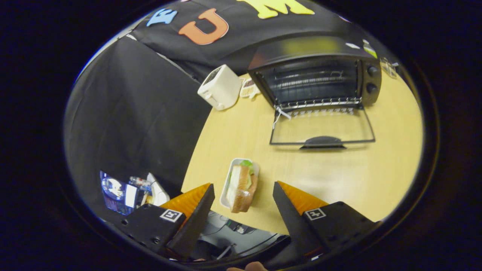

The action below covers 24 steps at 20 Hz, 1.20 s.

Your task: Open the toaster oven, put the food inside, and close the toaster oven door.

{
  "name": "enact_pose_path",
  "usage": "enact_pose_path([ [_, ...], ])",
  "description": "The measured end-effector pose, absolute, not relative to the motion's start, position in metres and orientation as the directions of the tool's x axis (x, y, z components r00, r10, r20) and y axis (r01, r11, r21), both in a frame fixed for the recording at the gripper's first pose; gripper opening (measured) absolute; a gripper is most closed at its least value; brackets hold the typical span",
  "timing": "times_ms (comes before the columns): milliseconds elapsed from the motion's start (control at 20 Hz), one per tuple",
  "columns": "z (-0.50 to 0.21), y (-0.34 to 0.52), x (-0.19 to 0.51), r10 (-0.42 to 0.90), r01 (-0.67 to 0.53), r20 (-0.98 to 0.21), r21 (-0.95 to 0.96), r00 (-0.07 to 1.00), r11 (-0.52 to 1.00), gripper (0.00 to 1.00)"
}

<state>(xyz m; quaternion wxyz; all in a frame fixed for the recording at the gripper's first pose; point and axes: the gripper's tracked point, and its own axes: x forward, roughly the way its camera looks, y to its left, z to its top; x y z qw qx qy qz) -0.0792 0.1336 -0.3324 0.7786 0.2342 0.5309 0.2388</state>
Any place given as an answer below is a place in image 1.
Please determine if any blue printed box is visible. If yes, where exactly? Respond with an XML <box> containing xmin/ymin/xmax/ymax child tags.
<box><xmin>100</xmin><ymin>171</ymin><xmax>138</xmax><ymax>216</ymax></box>

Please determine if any small snack packet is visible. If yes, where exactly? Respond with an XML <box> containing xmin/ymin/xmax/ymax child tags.
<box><xmin>239</xmin><ymin>77</ymin><xmax>261</xmax><ymax>99</ymax></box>

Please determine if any green label bottle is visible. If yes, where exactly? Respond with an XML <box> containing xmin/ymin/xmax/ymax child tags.
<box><xmin>362</xmin><ymin>39</ymin><xmax>378</xmax><ymax>59</ymax></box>

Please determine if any black toaster oven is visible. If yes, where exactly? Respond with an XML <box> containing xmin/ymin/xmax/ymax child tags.
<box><xmin>247</xmin><ymin>36</ymin><xmax>383</xmax><ymax>150</ymax></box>

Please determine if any white rectangular tray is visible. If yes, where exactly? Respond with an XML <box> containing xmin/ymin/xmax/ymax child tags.
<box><xmin>220</xmin><ymin>158</ymin><xmax>260</xmax><ymax>210</ymax></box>

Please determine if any sandwich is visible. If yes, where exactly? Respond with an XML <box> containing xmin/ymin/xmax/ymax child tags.
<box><xmin>226</xmin><ymin>160</ymin><xmax>259</xmax><ymax>213</ymax></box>

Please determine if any wire mesh holder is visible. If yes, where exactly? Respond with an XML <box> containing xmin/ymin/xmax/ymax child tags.
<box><xmin>380</xmin><ymin>56</ymin><xmax>400</xmax><ymax>79</ymax></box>

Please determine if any white plastic item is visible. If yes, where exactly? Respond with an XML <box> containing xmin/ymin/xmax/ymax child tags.
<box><xmin>146</xmin><ymin>172</ymin><xmax>170</xmax><ymax>207</ymax></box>

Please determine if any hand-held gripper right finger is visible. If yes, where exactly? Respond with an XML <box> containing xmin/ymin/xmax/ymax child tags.
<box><xmin>273</xmin><ymin>181</ymin><xmax>377</xmax><ymax>260</ymax></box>

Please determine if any white pop-up toaster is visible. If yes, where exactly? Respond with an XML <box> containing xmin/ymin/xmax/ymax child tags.
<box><xmin>197</xmin><ymin>64</ymin><xmax>243</xmax><ymax>111</ymax></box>

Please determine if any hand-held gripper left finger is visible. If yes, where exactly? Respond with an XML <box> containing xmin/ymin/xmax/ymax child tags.
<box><xmin>120</xmin><ymin>183</ymin><xmax>215</xmax><ymax>260</ymax></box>

